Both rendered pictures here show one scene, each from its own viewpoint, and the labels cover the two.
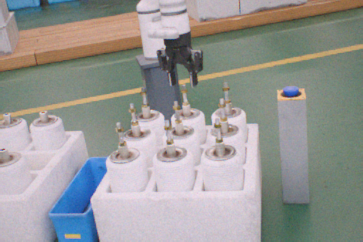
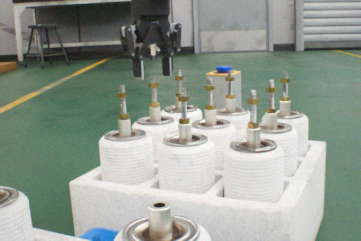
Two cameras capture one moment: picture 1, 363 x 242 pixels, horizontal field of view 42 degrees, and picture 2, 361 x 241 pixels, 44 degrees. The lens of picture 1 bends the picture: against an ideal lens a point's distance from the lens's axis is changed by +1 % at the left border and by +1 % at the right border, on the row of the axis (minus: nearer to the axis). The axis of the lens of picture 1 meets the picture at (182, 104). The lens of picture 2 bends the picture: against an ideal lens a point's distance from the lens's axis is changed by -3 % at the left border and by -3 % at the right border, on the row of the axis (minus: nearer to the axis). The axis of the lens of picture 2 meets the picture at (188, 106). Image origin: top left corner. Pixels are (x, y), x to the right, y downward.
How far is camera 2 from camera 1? 1.35 m
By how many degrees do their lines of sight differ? 75
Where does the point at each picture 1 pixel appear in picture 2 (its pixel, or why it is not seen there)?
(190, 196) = (315, 161)
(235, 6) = not seen: outside the picture
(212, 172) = (304, 130)
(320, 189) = not seen: hidden behind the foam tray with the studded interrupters
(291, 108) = (237, 82)
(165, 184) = (294, 161)
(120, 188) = (280, 188)
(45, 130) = (25, 208)
